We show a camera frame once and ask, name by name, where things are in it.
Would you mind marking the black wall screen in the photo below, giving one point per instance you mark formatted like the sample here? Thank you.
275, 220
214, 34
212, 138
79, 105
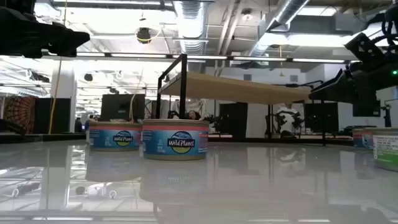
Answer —
367, 110

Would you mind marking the black rig bar with lights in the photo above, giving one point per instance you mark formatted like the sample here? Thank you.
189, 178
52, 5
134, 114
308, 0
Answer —
317, 60

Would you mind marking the white building column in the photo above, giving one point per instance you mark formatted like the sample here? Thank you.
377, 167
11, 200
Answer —
65, 93

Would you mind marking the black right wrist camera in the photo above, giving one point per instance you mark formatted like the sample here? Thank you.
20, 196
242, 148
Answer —
365, 46

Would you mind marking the orange patterned tapestry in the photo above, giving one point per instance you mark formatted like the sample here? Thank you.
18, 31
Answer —
18, 113

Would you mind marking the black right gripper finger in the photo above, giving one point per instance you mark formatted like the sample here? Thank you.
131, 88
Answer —
339, 90

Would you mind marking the black partition panel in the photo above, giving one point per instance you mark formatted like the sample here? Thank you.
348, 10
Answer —
53, 115
321, 116
233, 119

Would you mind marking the black camera stand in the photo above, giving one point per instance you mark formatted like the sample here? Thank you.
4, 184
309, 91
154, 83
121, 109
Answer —
387, 116

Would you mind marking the person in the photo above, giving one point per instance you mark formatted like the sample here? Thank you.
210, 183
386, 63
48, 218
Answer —
90, 122
287, 116
77, 124
193, 115

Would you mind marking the wooden shelf black metal frame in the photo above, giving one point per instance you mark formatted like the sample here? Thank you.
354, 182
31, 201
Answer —
233, 90

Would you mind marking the blue Wild Planet tuna can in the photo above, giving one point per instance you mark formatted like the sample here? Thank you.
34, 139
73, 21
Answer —
362, 140
175, 143

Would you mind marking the black ceiling speaker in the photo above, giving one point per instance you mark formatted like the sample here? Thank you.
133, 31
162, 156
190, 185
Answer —
88, 77

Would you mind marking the black metal table frame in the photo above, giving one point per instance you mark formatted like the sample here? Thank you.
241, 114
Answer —
280, 140

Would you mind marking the black dome overhead camera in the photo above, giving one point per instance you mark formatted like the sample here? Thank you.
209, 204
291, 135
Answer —
143, 35

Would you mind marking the green Bumble Bee tuna can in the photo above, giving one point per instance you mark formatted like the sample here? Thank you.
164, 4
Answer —
387, 149

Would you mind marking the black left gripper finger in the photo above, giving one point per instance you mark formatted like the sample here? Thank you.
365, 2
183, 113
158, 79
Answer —
71, 37
63, 51

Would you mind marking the white draped cloth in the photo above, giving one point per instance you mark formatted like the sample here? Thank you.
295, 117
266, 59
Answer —
202, 107

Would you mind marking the black monitor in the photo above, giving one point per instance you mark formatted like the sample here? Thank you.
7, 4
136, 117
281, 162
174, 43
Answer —
122, 107

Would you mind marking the tin can stack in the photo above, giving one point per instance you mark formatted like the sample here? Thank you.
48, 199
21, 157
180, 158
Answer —
115, 138

